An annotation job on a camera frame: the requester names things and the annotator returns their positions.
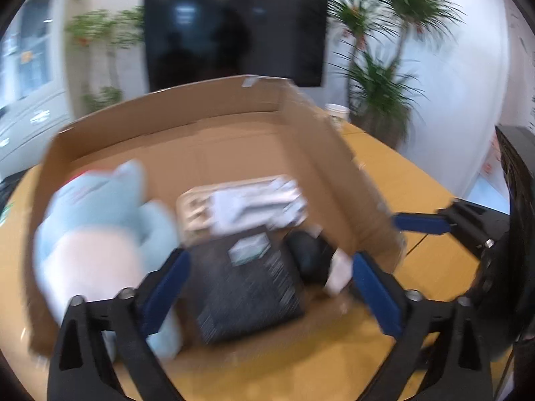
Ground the grey glass-door cabinet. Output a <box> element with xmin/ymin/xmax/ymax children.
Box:
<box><xmin>0</xmin><ymin>0</ymin><xmax>72</xmax><ymax>180</ymax></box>

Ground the large cardboard box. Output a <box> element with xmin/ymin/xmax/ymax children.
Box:
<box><xmin>25</xmin><ymin>74</ymin><xmax>406</xmax><ymax>356</ymax></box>

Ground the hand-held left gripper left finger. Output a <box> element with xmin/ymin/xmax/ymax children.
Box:
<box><xmin>47</xmin><ymin>248</ymin><xmax>193</xmax><ymax>401</ymax></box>

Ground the green leafy climbing plant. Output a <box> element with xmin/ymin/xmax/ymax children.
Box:
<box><xmin>65</xmin><ymin>6</ymin><xmax>145</xmax><ymax>113</ymax></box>

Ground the black tape dispenser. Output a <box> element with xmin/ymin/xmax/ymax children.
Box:
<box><xmin>284</xmin><ymin>226</ymin><xmax>356</xmax><ymax>297</ymax></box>

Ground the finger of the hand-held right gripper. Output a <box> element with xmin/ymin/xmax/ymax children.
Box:
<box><xmin>393</xmin><ymin>198</ymin><xmax>513</xmax><ymax>264</ymax></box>

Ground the black wall television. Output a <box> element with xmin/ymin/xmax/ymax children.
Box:
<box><xmin>143</xmin><ymin>0</ymin><xmax>328</xmax><ymax>93</ymax></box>

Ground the potted palm plant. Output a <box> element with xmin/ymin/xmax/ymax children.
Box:
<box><xmin>324</xmin><ymin>0</ymin><xmax>466</xmax><ymax>149</ymax></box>

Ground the cream phone case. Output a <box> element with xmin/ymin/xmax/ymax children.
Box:
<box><xmin>176</xmin><ymin>174</ymin><xmax>293</xmax><ymax>245</ymax></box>

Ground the white tube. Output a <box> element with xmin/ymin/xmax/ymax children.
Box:
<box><xmin>211</xmin><ymin>181</ymin><xmax>293</xmax><ymax>235</ymax></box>
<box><xmin>267</xmin><ymin>177</ymin><xmax>309</xmax><ymax>228</ymax></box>

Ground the light blue plush toy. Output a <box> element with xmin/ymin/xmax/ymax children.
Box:
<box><xmin>33</xmin><ymin>159</ymin><xmax>185</xmax><ymax>360</ymax></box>

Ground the black rectangular box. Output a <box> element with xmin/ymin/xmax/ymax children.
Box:
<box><xmin>184</xmin><ymin>226</ymin><xmax>306</xmax><ymax>345</ymax></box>

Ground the white paper cup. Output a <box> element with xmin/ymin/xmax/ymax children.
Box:
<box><xmin>325</xmin><ymin>104</ymin><xmax>351</xmax><ymax>128</ymax></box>

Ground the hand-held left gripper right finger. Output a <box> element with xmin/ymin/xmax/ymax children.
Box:
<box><xmin>352</xmin><ymin>251</ymin><xmax>494</xmax><ymax>401</ymax></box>

